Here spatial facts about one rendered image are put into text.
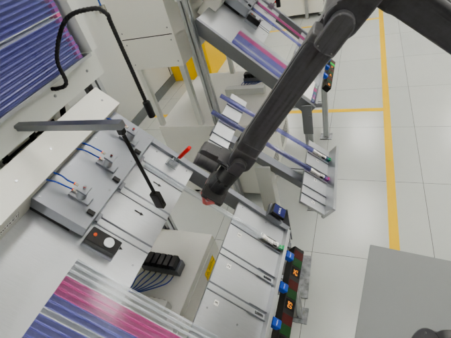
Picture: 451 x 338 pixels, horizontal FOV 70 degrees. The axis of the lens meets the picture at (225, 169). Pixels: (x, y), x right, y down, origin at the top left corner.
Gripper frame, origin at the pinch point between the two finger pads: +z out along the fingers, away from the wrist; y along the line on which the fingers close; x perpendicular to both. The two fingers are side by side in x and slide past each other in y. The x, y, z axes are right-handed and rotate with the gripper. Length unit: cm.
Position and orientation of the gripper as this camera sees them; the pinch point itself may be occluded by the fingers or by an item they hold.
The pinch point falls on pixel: (206, 200)
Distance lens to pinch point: 99.9
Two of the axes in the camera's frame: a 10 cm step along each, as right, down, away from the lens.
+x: 8.6, 5.0, 1.2
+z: -4.1, 5.3, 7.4
